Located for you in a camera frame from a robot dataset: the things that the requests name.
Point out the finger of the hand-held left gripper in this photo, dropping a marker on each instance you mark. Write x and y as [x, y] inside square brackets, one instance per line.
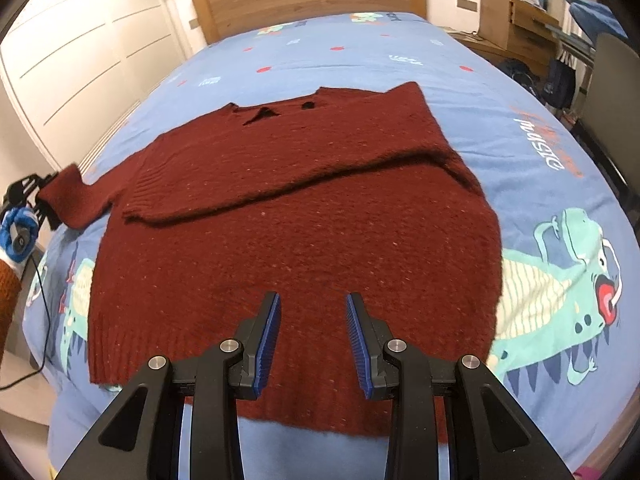
[22, 185]
[47, 215]

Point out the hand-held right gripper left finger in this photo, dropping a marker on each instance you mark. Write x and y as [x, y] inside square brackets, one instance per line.
[267, 340]

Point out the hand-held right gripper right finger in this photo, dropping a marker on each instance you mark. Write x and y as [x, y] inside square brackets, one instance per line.
[357, 340]

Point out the dark red knit sweater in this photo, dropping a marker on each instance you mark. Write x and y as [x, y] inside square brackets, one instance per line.
[300, 220]

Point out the white wardrobe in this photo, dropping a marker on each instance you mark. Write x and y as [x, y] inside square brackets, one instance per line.
[75, 35]

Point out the pink plastic stool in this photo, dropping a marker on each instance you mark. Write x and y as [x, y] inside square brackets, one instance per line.
[585, 474]

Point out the blue dinosaur print bed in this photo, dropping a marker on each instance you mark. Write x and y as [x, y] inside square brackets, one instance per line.
[350, 60]

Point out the black backpack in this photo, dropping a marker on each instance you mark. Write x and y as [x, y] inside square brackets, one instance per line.
[520, 77]

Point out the wooden bedside table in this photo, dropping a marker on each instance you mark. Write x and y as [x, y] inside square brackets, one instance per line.
[475, 45]

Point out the dark tote bag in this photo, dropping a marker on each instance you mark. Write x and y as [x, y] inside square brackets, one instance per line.
[559, 82]

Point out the wooden drawer cabinet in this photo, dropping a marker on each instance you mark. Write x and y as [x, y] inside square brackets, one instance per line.
[515, 25]

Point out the grey chair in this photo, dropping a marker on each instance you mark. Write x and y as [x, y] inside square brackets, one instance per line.
[612, 90]

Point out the blue quilt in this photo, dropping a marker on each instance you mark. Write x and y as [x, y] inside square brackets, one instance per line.
[592, 15]

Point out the grey wall socket panel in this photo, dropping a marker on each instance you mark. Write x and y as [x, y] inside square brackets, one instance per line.
[467, 4]

